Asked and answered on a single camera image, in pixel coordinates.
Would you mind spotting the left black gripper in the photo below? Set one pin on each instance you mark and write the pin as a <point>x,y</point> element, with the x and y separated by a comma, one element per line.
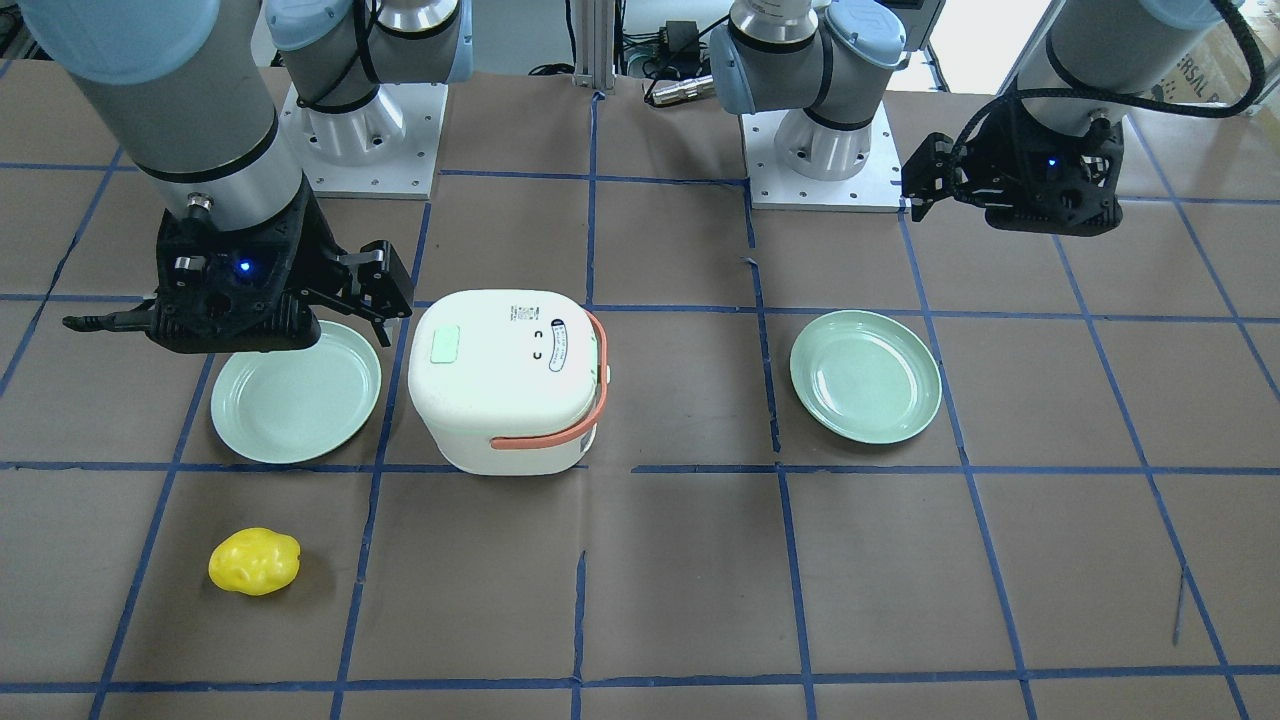
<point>985,150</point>

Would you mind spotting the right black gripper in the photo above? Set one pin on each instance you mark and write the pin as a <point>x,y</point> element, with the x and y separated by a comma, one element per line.
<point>318,262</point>

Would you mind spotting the white rice cooker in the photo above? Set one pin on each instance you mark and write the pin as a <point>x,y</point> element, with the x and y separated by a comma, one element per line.
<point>510,383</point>

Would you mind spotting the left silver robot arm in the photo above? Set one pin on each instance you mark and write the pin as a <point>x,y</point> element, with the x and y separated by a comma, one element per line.
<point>829,68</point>

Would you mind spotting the green plate near right arm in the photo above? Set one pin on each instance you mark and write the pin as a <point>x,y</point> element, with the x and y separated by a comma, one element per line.
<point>281,407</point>

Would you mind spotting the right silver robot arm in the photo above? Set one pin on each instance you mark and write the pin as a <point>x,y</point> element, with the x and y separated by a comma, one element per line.
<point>176,84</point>

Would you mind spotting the green plate near left arm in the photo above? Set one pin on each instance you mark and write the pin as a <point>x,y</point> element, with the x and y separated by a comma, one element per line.
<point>865,377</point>

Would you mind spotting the black power adapter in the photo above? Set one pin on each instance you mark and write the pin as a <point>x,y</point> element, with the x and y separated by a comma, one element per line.
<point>679,37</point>

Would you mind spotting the yellow toy lemon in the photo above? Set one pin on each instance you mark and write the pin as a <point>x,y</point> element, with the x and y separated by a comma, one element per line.
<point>255,561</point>

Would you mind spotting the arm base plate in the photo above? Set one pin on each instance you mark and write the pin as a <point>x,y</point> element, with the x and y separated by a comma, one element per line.
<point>386,150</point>
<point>787,172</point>

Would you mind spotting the aluminium frame post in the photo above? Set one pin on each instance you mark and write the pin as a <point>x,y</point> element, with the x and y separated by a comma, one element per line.
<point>595,27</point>

